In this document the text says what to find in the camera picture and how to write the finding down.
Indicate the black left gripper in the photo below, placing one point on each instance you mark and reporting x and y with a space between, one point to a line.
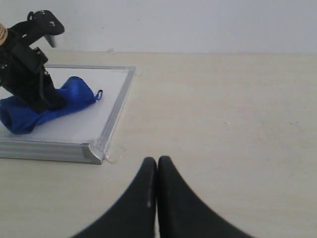
22 73

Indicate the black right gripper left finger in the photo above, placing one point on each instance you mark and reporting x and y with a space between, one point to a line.
133 214

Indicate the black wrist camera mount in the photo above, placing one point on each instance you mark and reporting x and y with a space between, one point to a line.
42 23

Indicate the white board aluminium frame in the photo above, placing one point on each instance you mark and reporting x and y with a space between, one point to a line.
82 137

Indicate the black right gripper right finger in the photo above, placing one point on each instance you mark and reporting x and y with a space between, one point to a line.
182 214

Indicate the blue cloth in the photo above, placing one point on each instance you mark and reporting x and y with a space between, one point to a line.
19 119

